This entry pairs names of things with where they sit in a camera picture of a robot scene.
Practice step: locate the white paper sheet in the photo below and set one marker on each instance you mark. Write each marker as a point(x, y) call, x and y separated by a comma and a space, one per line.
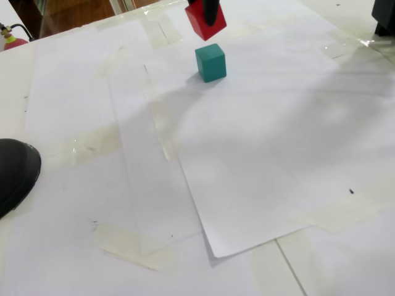
point(148, 200)
point(262, 154)

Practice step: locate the long beige tape strip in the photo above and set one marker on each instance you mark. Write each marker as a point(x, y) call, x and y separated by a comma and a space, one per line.
point(163, 135)

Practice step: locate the glossy beige tape strip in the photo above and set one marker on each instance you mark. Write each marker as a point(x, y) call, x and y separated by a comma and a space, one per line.
point(89, 145)

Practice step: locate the black round camera base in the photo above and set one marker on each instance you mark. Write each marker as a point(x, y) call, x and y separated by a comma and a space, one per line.
point(15, 175)

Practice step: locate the red fire extinguisher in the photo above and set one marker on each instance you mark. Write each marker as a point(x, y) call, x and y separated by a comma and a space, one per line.
point(14, 43)

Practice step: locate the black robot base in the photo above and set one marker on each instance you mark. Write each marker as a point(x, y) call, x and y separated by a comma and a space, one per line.
point(384, 15)

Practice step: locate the brown wooden cabinet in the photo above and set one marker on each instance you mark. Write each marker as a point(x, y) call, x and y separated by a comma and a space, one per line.
point(77, 15)

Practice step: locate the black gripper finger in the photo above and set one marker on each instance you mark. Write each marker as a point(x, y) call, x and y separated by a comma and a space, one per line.
point(211, 12)

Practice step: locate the short clear tape strip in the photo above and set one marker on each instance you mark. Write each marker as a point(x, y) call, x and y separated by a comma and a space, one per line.
point(334, 50)

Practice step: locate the teal blue cube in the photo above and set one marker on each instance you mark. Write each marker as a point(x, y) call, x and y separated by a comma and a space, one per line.
point(213, 64)

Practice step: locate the red cube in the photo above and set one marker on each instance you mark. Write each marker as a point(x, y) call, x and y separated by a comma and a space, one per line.
point(197, 18)

